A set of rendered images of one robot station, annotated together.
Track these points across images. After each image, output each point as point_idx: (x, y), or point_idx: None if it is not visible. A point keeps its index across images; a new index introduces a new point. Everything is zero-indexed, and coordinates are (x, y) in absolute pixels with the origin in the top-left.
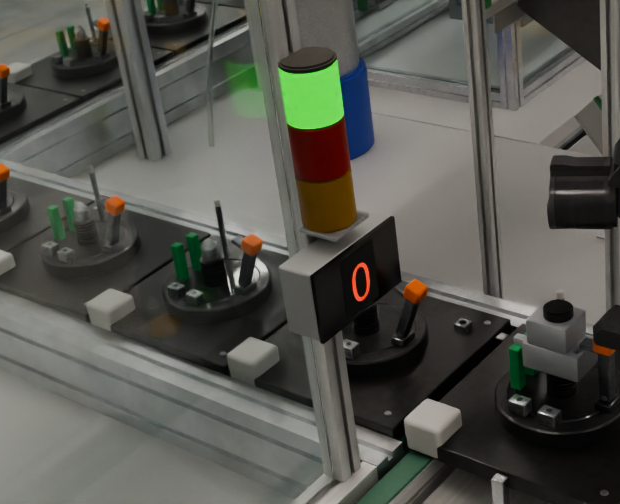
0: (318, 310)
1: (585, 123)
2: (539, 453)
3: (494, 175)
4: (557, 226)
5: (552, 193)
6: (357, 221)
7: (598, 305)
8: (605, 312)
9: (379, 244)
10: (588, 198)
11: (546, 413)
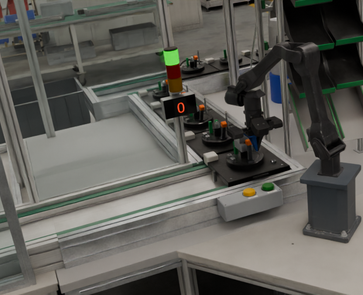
0: (164, 110)
1: None
2: (227, 168)
3: (267, 100)
4: (228, 103)
5: (226, 93)
6: (180, 91)
7: (308, 153)
8: (307, 154)
9: (188, 99)
10: (232, 96)
11: (231, 158)
